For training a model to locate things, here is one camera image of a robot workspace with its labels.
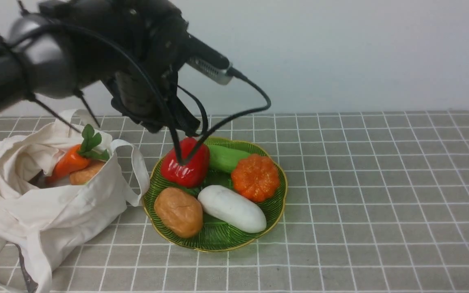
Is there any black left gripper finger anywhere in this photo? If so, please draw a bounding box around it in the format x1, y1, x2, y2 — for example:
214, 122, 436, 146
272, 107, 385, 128
112, 98, 167, 133

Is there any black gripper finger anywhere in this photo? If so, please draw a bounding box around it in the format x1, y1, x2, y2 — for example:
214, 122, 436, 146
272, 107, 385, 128
171, 95, 201, 137

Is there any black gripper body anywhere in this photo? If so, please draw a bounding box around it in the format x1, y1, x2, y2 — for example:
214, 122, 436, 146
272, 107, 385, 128
103, 0, 187, 120

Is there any red bell pepper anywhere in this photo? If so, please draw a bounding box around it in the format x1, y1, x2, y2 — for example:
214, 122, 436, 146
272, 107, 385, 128
160, 144, 210, 188

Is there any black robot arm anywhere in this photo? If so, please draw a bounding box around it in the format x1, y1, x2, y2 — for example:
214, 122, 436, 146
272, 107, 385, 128
0, 0, 200, 136

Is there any brown potato in bag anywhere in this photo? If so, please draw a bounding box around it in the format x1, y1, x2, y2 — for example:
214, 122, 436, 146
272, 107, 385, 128
69, 161, 105, 185

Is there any white cloth tote bag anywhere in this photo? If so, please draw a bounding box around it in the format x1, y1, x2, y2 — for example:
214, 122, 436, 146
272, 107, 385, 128
0, 109, 150, 293

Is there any green cucumber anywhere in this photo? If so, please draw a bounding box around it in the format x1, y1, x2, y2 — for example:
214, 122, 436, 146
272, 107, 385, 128
208, 145, 251, 174

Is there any orange carrot with green leaves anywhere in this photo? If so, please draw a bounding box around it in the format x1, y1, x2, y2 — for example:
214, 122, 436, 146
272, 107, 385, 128
45, 124, 110, 185

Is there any orange pumpkin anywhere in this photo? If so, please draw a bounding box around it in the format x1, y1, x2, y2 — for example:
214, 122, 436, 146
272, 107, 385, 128
231, 154, 281, 203

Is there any brown potato on plate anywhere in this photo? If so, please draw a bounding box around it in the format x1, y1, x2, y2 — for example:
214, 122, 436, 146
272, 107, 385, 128
154, 187, 204, 238

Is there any white radish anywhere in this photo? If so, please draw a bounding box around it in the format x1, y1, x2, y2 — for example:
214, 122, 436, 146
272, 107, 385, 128
197, 185, 267, 233

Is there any green glass plate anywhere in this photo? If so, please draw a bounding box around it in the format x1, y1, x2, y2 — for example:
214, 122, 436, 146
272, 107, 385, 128
143, 158, 288, 252

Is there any grey checked tablecloth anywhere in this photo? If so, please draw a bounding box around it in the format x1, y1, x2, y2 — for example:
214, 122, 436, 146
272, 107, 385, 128
53, 111, 469, 293

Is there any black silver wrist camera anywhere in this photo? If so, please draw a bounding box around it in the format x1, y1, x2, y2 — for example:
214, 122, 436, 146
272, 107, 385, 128
184, 35, 233, 85

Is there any black cable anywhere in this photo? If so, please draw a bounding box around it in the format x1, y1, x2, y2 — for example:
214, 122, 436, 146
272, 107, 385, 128
7, 20, 272, 165

